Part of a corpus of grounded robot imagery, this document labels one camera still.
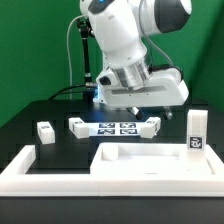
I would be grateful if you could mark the white desk top panel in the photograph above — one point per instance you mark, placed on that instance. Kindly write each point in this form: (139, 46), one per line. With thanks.
(148, 159)

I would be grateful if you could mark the marker tag sheet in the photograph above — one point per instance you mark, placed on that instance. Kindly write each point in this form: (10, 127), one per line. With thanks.
(114, 128)

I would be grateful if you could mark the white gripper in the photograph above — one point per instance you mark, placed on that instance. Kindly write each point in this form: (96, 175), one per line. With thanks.
(164, 88)

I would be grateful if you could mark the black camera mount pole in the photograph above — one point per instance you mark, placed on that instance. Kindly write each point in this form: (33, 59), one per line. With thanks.
(84, 28)

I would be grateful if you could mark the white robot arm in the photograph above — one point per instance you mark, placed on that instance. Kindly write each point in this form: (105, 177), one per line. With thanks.
(129, 80)

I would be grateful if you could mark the white U-shaped fence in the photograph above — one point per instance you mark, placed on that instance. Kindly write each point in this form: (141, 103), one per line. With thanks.
(15, 180)

